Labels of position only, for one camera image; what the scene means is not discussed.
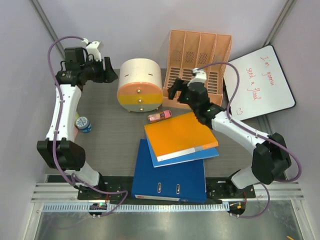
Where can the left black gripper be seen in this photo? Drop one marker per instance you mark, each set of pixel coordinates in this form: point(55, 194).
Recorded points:
point(108, 76)

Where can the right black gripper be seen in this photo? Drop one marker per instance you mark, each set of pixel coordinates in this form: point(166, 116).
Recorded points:
point(179, 86)

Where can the yellow cabinet drawer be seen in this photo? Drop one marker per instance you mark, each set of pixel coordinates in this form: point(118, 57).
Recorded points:
point(137, 99)

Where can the white arched drawer cabinet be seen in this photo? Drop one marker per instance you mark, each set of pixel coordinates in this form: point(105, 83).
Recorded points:
point(140, 76)

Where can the orange folder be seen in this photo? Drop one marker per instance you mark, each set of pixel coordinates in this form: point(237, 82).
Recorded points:
point(178, 136)

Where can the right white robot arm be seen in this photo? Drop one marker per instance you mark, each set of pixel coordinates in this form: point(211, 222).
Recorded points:
point(269, 158)

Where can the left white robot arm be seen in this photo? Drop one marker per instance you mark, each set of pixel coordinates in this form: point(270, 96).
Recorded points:
point(58, 149)

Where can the small blue-label bottle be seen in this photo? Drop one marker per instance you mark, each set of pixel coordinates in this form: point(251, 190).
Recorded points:
point(83, 124)

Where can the pink sticky note pad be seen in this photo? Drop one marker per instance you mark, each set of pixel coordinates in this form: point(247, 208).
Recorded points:
point(75, 132)

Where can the light blue thin folder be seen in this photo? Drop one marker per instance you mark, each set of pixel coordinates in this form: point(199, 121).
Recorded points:
point(182, 156)

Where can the white dry-erase board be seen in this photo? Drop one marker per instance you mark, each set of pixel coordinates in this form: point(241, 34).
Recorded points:
point(263, 87)

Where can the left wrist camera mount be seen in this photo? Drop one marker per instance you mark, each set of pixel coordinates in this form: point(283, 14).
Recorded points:
point(94, 48)

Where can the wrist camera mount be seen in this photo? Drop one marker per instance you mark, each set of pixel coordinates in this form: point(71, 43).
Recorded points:
point(198, 76)
point(94, 48)

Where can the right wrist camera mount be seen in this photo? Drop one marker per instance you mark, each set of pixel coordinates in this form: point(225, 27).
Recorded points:
point(198, 76)

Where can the blue ring binder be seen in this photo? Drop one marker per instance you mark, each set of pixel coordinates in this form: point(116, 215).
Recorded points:
point(145, 172)

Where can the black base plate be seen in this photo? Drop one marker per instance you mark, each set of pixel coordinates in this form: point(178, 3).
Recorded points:
point(187, 191)

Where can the perforated cable tray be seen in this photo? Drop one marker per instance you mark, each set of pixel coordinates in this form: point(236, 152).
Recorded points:
point(97, 207)

